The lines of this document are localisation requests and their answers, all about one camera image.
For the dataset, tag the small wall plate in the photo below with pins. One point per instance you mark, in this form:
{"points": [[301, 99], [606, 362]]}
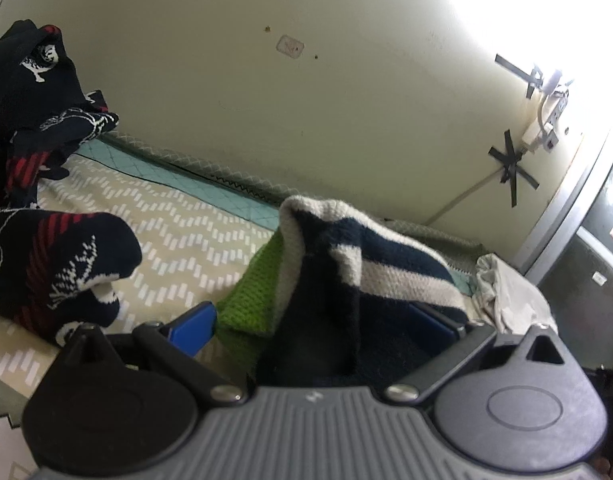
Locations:
{"points": [[290, 46]]}

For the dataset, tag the navy green striped knit sweater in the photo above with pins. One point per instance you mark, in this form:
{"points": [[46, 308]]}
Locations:
{"points": [[326, 310]]}

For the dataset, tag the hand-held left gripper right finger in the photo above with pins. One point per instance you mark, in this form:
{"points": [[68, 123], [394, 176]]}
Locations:
{"points": [[431, 325]]}

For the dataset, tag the patterned beige teal bed sheet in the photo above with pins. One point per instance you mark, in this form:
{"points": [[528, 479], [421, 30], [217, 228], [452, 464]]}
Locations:
{"points": [[186, 240]]}

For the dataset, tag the white power strip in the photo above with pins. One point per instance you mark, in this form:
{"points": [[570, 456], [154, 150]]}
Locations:
{"points": [[556, 107]]}

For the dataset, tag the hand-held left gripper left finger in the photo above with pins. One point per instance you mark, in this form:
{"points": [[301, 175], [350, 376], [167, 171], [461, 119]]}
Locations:
{"points": [[194, 327]]}

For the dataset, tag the black tape strips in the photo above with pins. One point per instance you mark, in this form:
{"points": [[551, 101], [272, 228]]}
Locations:
{"points": [[516, 72]]}

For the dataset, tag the dark glass panel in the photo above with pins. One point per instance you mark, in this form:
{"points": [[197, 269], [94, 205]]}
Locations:
{"points": [[586, 270]]}

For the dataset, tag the navy white printed garment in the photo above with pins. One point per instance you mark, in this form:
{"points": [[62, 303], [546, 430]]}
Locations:
{"points": [[31, 110]]}

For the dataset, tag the navy red striped printed garment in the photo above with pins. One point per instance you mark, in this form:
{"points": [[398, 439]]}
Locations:
{"points": [[61, 270]]}

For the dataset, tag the grey metal frame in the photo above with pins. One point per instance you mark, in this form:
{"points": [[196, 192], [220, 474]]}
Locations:
{"points": [[556, 220]]}

